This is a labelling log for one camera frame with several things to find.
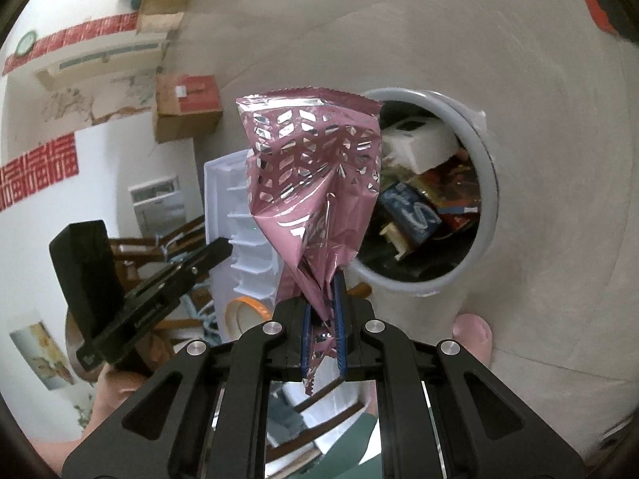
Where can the red paper wall decoration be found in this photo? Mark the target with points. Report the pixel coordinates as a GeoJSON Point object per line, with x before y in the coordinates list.
{"type": "Point", "coordinates": [37, 169]}

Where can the white plastic rack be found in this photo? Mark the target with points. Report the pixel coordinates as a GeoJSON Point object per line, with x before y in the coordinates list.
{"type": "Point", "coordinates": [239, 219]}

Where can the red snack wrapper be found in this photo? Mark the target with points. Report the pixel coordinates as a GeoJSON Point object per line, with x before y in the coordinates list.
{"type": "Point", "coordinates": [449, 189]}

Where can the floral wall poster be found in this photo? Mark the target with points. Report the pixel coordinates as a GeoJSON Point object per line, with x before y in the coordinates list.
{"type": "Point", "coordinates": [42, 354]}

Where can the red paper wall border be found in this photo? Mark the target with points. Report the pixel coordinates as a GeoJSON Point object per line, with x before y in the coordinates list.
{"type": "Point", "coordinates": [75, 35]}

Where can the green wall clock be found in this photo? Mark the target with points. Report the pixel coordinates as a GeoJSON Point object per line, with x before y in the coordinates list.
{"type": "Point", "coordinates": [26, 42]}

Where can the person's left hand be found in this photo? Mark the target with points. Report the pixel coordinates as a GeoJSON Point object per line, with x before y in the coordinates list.
{"type": "Point", "coordinates": [117, 394]}

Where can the brown wooden chair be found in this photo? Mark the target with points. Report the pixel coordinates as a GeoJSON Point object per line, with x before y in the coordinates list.
{"type": "Point", "coordinates": [184, 304]}

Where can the orange tape roll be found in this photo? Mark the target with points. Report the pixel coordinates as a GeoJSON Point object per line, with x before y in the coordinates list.
{"type": "Point", "coordinates": [244, 312]}

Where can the plain brown cardboard box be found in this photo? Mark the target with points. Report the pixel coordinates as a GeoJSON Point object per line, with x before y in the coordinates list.
{"type": "Point", "coordinates": [159, 10]}

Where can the red-topped cardboard box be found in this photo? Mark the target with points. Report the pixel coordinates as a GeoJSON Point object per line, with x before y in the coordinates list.
{"type": "Point", "coordinates": [187, 107]}

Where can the white air conditioner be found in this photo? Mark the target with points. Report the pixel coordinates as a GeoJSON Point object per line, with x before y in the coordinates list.
{"type": "Point", "coordinates": [100, 62]}

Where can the grey round trash bin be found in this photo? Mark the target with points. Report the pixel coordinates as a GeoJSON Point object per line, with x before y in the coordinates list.
{"type": "Point", "coordinates": [479, 239]}

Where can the pink foil bag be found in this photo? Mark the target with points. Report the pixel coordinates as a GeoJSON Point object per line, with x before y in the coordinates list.
{"type": "Point", "coordinates": [309, 179]}

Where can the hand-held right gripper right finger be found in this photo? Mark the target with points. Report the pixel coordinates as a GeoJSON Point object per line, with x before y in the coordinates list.
{"type": "Point", "coordinates": [341, 329]}

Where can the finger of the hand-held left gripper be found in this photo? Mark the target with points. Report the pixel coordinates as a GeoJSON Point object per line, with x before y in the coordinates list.
{"type": "Point", "coordinates": [204, 257]}

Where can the white foam box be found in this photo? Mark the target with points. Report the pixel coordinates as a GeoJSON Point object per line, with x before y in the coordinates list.
{"type": "Point", "coordinates": [419, 142]}

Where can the person's bare toe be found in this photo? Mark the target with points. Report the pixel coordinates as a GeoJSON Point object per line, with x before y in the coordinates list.
{"type": "Point", "coordinates": [472, 334]}

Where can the blue snack packet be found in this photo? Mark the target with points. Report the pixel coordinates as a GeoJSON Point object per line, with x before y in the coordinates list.
{"type": "Point", "coordinates": [409, 212]}

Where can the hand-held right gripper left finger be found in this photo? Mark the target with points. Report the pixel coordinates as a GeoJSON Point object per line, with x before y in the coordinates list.
{"type": "Point", "coordinates": [305, 344]}

